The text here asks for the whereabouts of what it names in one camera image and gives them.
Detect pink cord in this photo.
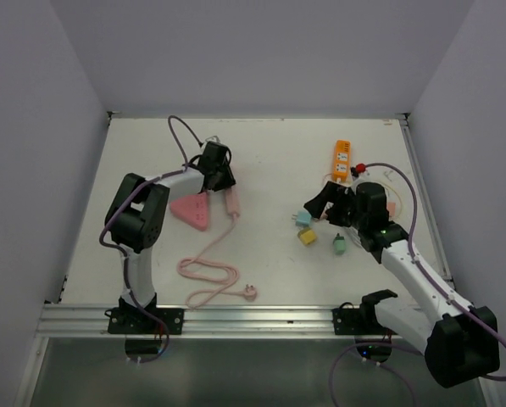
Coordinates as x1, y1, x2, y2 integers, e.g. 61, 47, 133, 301
176, 214, 262, 309

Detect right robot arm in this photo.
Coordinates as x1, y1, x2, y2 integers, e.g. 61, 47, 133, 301
303, 181, 500, 388

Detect right side rail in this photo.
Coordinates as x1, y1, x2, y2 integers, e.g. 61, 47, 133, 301
397, 114, 456, 290

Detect long pink power strip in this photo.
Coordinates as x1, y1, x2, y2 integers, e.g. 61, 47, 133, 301
225, 187, 241, 218

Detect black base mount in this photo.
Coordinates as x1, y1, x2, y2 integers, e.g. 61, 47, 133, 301
104, 307, 185, 335
331, 302, 393, 336

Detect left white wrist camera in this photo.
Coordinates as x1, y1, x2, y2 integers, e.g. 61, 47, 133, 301
204, 136, 221, 144

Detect yellow cube plug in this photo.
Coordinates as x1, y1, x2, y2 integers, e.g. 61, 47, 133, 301
297, 227, 317, 246

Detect aluminium front rail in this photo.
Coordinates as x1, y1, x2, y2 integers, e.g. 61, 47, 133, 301
36, 304, 388, 340

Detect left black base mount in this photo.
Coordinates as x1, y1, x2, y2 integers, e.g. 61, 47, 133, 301
104, 307, 185, 335

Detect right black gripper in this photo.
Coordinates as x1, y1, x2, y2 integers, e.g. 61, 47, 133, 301
303, 181, 366, 230

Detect green cube plug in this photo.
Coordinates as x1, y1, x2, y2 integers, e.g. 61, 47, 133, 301
332, 234, 347, 256

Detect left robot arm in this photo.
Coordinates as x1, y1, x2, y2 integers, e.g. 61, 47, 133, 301
99, 140, 240, 333

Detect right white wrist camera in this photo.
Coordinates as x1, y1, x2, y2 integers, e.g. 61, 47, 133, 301
351, 164, 375, 184

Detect pink charger plug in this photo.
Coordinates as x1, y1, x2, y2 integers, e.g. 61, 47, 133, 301
386, 201, 397, 218

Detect yellow thin cable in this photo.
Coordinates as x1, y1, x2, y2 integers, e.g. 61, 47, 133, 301
383, 169, 406, 220

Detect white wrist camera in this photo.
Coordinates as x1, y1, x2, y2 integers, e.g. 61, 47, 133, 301
351, 164, 375, 184
204, 136, 221, 144

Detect orange power strip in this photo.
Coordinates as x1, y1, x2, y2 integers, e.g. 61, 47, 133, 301
331, 140, 351, 183

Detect pink triangular socket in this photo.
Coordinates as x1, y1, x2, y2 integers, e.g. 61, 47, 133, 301
170, 192, 209, 231

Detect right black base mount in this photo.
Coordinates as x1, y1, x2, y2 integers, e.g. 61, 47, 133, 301
331, 302, 393, 336

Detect teal cube plug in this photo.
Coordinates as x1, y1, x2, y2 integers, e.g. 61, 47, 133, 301
292, 210, 312, 229

